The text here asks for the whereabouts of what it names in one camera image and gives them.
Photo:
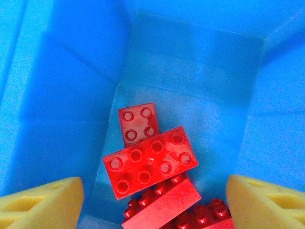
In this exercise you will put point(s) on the red flat lego plate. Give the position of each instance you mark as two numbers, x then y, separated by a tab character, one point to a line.
138	124
147	164

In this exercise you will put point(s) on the blue bin with red legos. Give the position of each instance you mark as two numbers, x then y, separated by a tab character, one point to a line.
190	83

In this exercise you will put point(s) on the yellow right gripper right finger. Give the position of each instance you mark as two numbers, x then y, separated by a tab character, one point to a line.
257	202

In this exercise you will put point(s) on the red lego brick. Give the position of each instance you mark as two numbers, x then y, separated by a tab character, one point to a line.
166	207
209	217

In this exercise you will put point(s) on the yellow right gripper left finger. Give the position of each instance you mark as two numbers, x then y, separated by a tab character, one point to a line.
47	205

